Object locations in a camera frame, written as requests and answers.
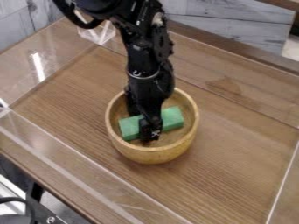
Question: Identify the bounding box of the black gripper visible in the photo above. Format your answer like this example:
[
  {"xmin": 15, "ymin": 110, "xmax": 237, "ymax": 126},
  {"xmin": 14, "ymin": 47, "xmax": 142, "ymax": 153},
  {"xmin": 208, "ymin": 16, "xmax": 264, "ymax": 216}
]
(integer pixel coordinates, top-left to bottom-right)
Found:
[{"xmin": 122, "ymin": 69, "xmax": 176, "ymax": 145}]

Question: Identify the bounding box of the green rectangular block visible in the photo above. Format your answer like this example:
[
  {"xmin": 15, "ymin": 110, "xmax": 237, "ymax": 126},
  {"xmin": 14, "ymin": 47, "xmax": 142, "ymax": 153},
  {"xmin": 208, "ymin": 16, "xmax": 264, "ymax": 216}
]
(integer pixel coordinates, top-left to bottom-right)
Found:
[{"xmin": 117, "ymin": 106, "xmax": 184, "ymax": 141}]

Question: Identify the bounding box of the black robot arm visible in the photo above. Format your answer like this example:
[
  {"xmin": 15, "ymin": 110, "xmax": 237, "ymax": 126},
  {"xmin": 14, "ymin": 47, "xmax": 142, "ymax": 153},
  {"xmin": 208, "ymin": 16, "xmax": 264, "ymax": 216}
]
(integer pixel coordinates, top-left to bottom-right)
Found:
[{"xmin": 51, "ymin": 0, "xmax": 174, "ymax": 142}]

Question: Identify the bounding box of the brown wooden bowl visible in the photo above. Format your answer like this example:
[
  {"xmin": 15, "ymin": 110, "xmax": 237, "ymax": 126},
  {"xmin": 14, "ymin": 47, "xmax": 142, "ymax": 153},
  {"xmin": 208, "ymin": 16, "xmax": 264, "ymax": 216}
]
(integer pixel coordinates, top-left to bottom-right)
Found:
[{"xmin": 105, "ymin": 88, "xmax": 200, "ymax": 165}]

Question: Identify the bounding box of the black table leg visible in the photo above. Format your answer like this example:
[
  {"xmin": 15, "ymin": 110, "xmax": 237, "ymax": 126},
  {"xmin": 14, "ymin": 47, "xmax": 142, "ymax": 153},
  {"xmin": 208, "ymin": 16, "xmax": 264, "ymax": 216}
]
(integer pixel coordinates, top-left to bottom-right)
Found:
[{"xmin": 29, "ymin": 182, "xmax": 43, "ymax": 202}]

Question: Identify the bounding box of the black metal base bracket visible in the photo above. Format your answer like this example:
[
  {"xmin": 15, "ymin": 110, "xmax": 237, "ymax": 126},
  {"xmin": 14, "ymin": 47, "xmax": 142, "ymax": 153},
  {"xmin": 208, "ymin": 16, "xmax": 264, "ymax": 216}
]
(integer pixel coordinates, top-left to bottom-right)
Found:
[{"xmin": 25, "ymin": 198, "xmax": 67, "ymax": 224}]

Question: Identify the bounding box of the black cable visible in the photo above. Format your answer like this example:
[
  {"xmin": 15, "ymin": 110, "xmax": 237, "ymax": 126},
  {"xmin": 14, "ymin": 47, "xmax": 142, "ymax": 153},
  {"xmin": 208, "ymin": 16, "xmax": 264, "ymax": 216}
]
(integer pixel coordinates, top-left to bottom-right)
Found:
[{"xmin": 0, "ymin": 195, "xmax": 39, "ymax": 224}]

